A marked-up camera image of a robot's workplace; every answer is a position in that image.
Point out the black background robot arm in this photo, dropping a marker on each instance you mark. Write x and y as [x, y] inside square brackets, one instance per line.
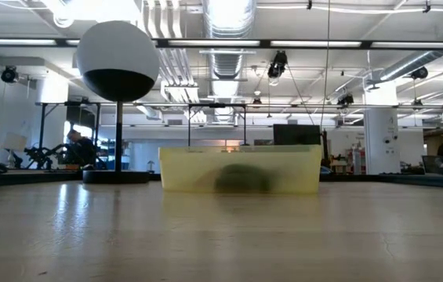
[44, 154]

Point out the yellow translucent plastic bin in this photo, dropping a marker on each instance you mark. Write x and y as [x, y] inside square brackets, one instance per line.
[189, 168]

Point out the black monitor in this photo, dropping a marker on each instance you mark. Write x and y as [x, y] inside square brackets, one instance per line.
[295, 135]

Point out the black round ceiling fixture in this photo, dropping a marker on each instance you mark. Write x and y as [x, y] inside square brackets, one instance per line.
[345, 100]
[9, 74]
[419, 73]

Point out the white globe table lamp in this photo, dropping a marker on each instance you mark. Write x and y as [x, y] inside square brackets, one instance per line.
[115, 51]

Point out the white round column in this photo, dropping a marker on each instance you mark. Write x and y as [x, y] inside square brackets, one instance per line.
[378, 141]

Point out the white lampshade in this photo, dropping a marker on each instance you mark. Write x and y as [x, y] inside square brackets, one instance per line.
[15, 142]

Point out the black background rig frame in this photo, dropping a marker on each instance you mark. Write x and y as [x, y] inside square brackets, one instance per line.
[217, 105]
[42, 129]

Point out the silver ventilation duct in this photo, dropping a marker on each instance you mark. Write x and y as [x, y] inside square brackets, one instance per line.
[229, 62]

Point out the black overhead camera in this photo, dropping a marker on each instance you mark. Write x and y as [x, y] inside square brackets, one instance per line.
[278, 64]

